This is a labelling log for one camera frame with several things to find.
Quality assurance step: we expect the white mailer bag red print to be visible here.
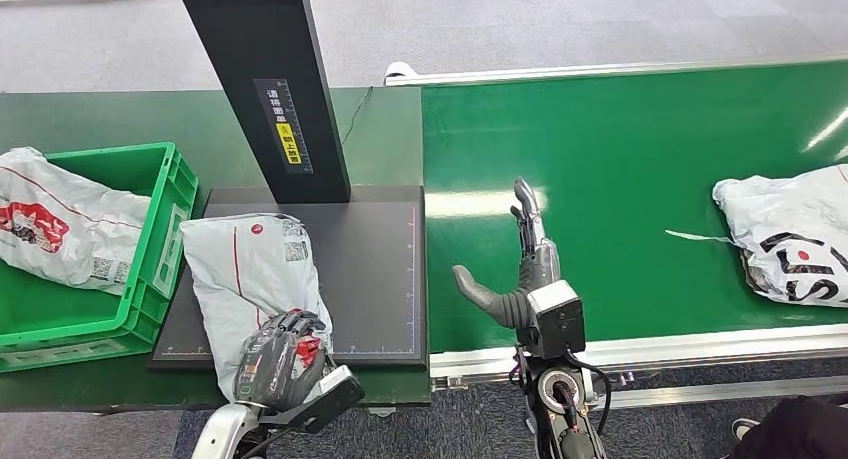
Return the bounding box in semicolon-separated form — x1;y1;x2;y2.
0;146;152;297

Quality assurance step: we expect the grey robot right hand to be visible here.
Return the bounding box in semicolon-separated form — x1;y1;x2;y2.
451;176;563;331

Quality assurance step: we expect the person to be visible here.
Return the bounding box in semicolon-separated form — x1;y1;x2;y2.
715;392;848;459

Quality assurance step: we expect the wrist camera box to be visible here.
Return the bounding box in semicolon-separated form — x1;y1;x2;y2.
525;279;588;362
276;365;366;435

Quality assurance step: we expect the white mailer bag black print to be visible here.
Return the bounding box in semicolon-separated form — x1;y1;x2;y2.
711;163;848;310

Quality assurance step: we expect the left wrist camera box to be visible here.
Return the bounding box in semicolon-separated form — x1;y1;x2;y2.
276;365;366;435

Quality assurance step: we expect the black inbound scanner machine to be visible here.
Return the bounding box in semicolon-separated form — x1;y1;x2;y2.
148;0;429;371

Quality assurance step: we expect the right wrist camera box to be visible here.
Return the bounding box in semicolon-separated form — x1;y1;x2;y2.
525;279;588;362

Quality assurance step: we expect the green conveyor belt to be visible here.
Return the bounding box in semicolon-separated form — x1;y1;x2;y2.
421;59;848;355

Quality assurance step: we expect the green plastic crate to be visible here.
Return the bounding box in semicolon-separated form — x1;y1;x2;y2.
0;141;200;376

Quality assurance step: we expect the thin black table cable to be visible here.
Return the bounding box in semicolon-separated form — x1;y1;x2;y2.
341;86;375;146

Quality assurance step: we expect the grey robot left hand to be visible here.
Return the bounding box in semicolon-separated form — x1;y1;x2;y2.
234;310;330;413

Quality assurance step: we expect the white mailer bag red stripe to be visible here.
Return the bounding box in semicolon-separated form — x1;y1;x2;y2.
179;212;335;405

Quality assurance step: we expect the aluminium conveyor side rail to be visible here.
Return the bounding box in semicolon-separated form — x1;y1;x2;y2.
429;323;848;382
384;51;848;88

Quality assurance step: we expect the aluminium conveyor support beam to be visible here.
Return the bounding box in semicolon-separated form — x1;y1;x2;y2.
606;372;848;411

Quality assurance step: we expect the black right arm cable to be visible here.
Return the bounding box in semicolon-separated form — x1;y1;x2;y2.
564;351;613;439

